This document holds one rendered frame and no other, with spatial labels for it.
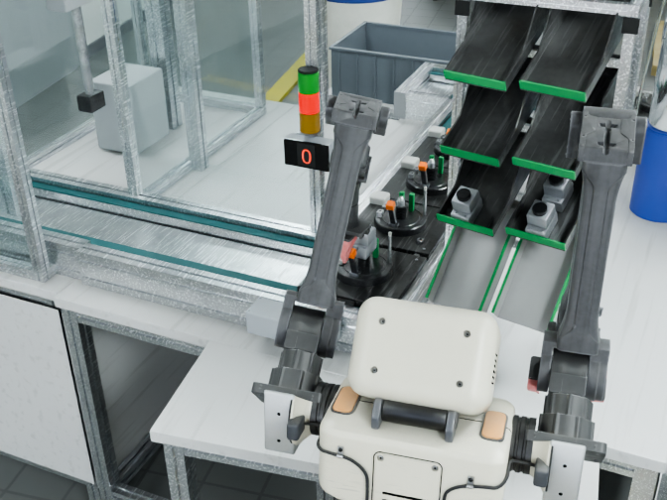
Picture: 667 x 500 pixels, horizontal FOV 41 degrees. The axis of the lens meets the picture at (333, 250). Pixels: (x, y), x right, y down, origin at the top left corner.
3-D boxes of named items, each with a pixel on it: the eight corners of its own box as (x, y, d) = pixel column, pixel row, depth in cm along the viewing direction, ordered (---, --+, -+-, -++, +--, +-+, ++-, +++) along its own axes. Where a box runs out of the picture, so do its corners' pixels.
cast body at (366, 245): (365, 260, 212) (365, 234, 208) (348, 256, 213) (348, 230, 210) (380, 243, 218) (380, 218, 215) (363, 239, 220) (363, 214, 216)
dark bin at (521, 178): (492, 237, 188) (488, 215, 182) (438, 221, 194) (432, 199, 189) (547, 143, 200) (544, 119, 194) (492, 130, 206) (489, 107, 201)
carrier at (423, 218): (428, 261, 225) (430, 217, 219) (340, 242, 234) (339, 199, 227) (458, 217, 244) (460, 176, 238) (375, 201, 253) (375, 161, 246)
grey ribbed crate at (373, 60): (460, 115, 390) (463, 64, 378) (329, 95, 413) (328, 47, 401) (486, 83, 423) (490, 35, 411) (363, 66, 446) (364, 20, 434)
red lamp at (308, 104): (314, 116, 214) (314, 96, 211) (295, 113, 215) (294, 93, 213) (323, 108, 217) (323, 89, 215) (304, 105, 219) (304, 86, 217)
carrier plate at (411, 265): (392, 315, 205) (392, 308, 204) (297, 293, 214) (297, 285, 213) (426, 264, 224) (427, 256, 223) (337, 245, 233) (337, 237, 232)
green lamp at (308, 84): (314, 96, 211) (313, 75, 208) (294, 93, 213) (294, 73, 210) (323, 88, 215) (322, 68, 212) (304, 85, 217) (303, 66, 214)
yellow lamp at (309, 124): (315, 135, 216) (314, 116, 214) (296, 132, 218) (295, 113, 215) (324, 127, 220) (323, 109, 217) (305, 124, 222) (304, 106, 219)
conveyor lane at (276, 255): (391, 346, 210) (392, 312, 205) (96, 272, 240) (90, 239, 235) (431, 285, 232) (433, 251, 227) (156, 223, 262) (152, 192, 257)
